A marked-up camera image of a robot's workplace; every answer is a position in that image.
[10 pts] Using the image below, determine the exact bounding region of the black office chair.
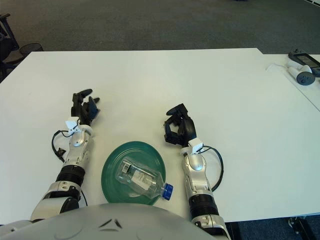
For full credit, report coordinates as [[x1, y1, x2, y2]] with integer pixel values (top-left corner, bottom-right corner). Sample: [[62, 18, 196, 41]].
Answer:
[[0, 13, 23, 83]]

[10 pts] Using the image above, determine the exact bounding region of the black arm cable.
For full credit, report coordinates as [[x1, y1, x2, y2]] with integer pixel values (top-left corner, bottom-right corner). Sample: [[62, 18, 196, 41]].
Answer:
[[51, 129, 73, 163], [201, 145, 225, 193]]

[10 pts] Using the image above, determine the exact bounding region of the white grey VR controller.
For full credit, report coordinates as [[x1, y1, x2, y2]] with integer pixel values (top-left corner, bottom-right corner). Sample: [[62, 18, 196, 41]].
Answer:
[[285, 61, 315, 87]]

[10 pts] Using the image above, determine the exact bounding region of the black table leg with caster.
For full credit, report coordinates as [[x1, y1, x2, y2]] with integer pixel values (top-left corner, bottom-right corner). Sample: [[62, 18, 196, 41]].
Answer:
[[287, 216, 320, 240]]

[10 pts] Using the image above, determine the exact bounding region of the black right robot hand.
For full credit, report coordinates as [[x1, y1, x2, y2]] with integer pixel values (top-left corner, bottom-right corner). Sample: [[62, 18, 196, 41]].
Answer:
[[163, 103, 198, 148]]

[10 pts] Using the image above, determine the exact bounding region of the green round plate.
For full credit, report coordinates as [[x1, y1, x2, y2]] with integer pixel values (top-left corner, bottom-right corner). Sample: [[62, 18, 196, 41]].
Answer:
[[101, 141, 167, 206]]

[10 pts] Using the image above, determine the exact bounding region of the black handheld screen device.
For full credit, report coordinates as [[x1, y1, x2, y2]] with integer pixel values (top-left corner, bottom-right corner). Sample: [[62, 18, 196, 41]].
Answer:
[[287, 48, 320, 76]]

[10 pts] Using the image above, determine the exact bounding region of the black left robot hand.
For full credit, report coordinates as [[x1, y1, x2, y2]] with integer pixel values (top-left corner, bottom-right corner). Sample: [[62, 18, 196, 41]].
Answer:
[[70, 88, 102, 127]]

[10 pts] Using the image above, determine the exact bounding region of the grey robot torso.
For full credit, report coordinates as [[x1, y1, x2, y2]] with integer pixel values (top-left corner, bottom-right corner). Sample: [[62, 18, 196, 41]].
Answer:
[[0, 202, 213, 240]]

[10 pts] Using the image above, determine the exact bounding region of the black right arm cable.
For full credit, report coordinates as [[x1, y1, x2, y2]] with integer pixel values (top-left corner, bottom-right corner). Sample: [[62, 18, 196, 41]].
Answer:
[[201, 145, 225, 193]]

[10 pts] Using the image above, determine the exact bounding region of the clear bottle with blue cap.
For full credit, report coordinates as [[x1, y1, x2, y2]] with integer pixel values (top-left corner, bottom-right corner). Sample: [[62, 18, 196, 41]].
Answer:
[[115, 156, 175, 201]]

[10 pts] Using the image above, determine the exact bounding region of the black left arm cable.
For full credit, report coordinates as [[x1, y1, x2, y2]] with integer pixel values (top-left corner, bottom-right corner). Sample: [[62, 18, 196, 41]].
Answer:
[[51, 129, 73, 163]]

